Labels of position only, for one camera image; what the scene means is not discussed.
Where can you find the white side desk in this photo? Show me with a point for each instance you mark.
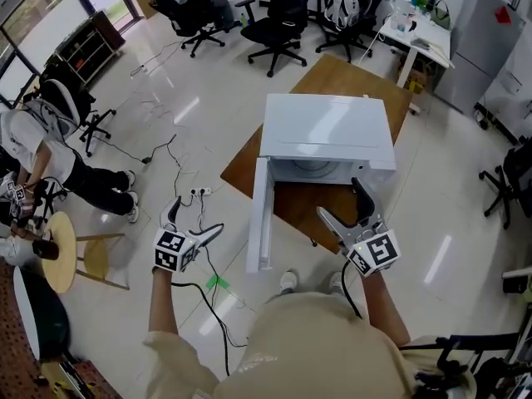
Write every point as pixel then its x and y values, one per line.
pixel 517 270

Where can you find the glass window wall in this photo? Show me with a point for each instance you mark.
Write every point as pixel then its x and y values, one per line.
pixel 41 23

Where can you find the person's left forearm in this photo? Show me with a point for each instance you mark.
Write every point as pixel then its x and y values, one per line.
pixel 163 301

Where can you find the white microwave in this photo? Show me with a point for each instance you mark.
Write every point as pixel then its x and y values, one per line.
pixel 324 127

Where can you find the cardboard box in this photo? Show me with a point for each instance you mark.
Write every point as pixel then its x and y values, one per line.
pixel 415 73

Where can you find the person's left shoe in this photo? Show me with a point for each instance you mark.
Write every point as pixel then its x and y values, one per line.
pixel 289 281

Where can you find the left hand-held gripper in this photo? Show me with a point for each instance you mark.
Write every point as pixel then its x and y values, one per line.
pixel 172 249

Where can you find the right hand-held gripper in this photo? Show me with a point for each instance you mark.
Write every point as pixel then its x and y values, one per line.
pixel 374 249

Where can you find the brown wooden table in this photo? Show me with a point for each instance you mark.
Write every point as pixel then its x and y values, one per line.
pixel 332 81

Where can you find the black shelf cart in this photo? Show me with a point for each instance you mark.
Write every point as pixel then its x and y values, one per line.
pixel 104 31

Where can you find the grey refrigerator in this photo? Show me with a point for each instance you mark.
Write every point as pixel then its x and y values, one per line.
pixel 478 35

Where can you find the green handbag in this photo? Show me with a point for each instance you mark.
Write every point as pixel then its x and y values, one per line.
pixel 441 17

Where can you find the black and white office chair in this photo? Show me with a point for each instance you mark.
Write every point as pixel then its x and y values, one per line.
pixel 62 98

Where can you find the white backpack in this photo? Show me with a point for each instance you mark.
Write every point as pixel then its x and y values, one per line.
pixel 341 6

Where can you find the light wooden stool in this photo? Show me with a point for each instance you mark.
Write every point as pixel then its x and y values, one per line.
pixel 96 260

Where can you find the person's beige shirt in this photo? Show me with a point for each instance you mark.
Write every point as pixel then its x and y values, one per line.
pixel 316 347

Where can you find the green floor tape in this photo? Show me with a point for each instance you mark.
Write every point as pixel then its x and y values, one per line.
pixel 216 283

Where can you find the red fridge sticker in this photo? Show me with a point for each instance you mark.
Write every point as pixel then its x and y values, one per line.
pixel 503 15

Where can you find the person's right forearm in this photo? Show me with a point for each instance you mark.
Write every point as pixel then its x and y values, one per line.
pixel 382 306

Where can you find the white round table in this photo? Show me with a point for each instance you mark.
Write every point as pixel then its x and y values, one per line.
pixel 27 314

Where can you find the black equipment rig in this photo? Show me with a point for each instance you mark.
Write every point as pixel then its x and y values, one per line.
pixel 453 366

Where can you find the person's shoe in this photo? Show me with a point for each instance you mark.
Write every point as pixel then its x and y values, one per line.
pixel 289 281
pixel 336 283

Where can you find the white partition board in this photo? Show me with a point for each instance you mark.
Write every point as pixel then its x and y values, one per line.
pixel 515 56

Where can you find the white power strip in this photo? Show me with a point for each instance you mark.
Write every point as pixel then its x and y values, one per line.
pixel 200 191

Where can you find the person's right shoe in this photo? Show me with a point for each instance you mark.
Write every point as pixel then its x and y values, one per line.
pixel 336 283

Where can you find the round light wooden table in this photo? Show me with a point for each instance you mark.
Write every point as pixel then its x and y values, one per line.
pixel 62 264

